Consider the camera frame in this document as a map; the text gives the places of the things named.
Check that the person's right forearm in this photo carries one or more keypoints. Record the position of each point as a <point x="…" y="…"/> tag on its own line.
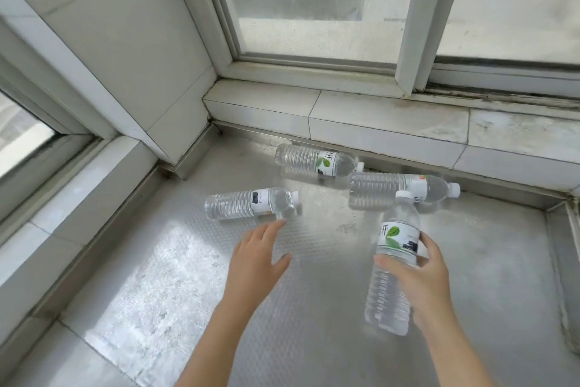
<point x="453" y="355"/>

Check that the small white window frame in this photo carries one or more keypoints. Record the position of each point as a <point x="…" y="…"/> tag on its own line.
<point x="68" y="97"/>

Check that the person's right thumb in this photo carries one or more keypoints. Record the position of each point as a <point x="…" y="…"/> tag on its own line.
<point x="392" y="267"/>

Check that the person's left forearm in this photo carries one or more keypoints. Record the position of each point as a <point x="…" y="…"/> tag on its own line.
<point x="217" y="346"/>

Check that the water bottle orange label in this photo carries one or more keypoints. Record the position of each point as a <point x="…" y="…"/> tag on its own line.
<point x="385" y="185"/>

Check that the white tiled window ledge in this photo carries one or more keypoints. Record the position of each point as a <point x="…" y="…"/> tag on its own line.
<point x="385" y="122"/>

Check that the person's right hand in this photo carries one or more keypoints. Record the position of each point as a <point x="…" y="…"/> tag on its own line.
<point x="426" y="291"/>

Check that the water bottle dark label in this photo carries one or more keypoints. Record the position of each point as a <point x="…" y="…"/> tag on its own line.
<point x="235" y="205"/>

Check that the person's left thumb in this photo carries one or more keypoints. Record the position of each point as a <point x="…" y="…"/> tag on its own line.
<point x="281" y="264"/>

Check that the large white window frame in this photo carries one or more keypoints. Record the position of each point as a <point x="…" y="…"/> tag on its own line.
<point x="414" y="15"/>

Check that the water bottle green leaf label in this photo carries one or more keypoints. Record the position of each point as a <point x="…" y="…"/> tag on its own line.
<point x="308" y="159"/>
<point x="389" y="300"/>

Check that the person's left hand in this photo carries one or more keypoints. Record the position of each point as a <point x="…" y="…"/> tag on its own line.
<point x="251" y="273"/>

